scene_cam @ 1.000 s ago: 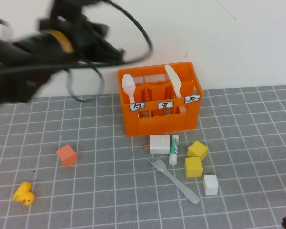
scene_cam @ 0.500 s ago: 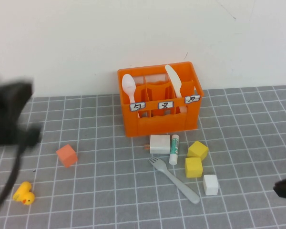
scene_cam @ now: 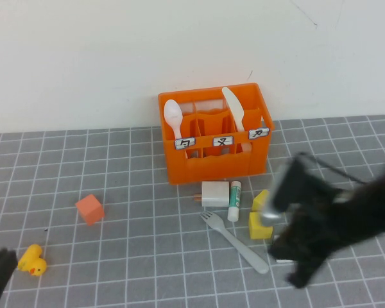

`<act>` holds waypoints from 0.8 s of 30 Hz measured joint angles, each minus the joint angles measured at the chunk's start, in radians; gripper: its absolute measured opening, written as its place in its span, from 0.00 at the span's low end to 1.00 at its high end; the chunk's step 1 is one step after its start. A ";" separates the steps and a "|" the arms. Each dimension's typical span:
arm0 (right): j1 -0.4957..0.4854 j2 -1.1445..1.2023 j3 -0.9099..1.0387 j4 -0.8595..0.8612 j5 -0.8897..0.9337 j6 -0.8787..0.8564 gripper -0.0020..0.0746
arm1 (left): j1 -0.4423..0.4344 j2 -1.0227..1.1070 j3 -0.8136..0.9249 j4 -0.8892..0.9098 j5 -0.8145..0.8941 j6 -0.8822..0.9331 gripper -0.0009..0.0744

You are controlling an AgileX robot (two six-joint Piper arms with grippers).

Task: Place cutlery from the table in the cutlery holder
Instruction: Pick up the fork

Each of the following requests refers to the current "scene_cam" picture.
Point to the yellow rubber duck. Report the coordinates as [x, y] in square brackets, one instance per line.
[33, 264]

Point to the grey plastic fork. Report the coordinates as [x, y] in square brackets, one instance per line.
[240, 250]

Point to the orange plastic cutlery holder crate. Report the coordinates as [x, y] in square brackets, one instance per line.
[211, 170]

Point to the yellow foam cube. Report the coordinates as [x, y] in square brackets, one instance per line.
[260, 202]
[256, 229]

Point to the white charger plug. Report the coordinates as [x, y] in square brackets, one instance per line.
[215, 194]

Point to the pink plastic spoon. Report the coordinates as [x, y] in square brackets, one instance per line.
[173, 112]

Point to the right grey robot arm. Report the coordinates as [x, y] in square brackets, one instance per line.
[378, 205]

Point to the white plastic knife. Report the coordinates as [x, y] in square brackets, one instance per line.
[234, 106]

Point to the white foam cube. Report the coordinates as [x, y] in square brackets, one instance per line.
[284, 260]

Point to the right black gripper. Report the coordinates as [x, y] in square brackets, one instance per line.
[317, 231]

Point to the orange foam cube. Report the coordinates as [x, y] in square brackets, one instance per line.
[90, 210]

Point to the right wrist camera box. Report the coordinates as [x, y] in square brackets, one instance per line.
[295, 186]

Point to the white green lip balm tube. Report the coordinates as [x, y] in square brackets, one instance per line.
[234, 199]

